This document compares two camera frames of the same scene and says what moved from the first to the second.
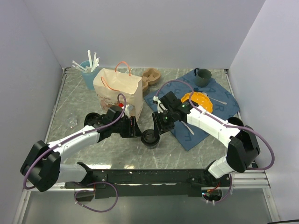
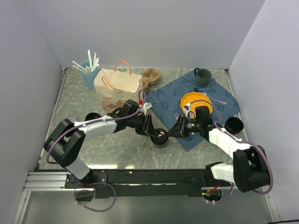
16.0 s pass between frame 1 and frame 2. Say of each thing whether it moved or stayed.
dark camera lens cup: moved
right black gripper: moved
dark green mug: stayed
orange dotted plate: stayed
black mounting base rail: stayed
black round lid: stayed
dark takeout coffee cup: moved
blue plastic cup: stayed
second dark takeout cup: stayed
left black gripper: moved
